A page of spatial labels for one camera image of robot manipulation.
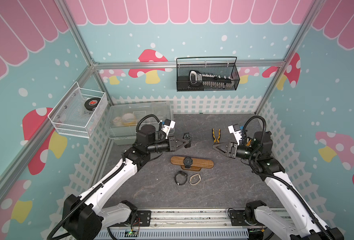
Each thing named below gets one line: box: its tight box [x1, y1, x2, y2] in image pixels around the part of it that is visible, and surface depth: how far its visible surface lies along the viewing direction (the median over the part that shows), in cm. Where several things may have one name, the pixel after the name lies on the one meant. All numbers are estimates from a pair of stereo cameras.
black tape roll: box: [84, 97, 101, 111], surface depth 80 cm
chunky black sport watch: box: [183, 156, 193, 169], surface depth 87 cm
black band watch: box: [183, 132, 192, 142], surface depth 70 cm
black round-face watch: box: [174, 170, 188, 186], surface depth 88 cm
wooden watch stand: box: [170, 156, 215, 171], surface depth 87 cm
